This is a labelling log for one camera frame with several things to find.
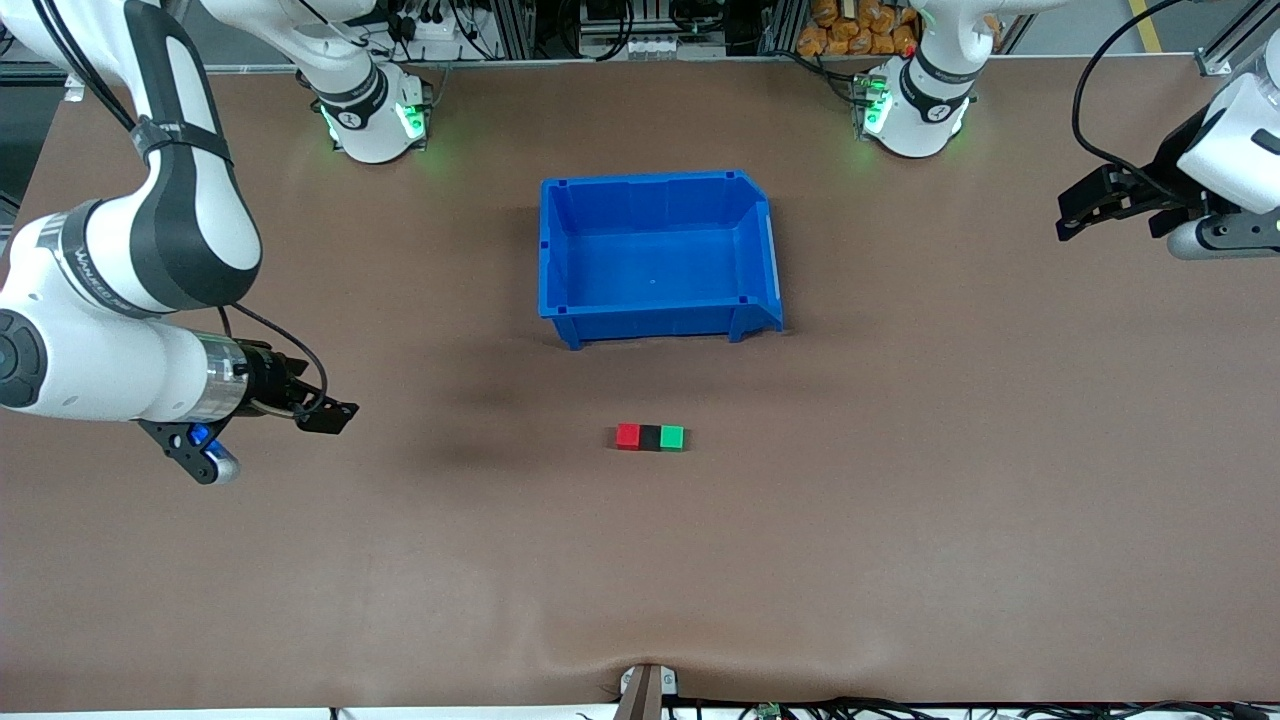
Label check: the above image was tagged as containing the brown table mat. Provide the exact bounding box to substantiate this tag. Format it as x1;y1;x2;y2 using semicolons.
0;55;1280;713

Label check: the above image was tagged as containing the orange snack bag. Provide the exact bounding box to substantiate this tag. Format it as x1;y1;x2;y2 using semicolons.
797;0;921;58

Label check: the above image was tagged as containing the blue plastic storage bin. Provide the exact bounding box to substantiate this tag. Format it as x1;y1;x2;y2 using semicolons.
539;169;785;351

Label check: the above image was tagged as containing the white power strip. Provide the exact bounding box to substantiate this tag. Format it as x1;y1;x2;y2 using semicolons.
395;15;471;63

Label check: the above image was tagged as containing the electronics box with white connectors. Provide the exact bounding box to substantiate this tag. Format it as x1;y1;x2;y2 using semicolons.
578;0;728;61

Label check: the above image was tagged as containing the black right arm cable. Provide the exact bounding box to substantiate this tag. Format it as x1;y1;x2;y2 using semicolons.
32;0;330;421

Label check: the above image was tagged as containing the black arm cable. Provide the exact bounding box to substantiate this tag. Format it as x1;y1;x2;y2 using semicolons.
1072;0;1201;206
32;0;330;421

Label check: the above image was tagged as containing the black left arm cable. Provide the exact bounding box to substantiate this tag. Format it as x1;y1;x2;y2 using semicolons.
1072;0;1201;206

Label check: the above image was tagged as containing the aluminium frame profile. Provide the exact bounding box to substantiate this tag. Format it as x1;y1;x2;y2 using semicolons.
1195;0;1263;77

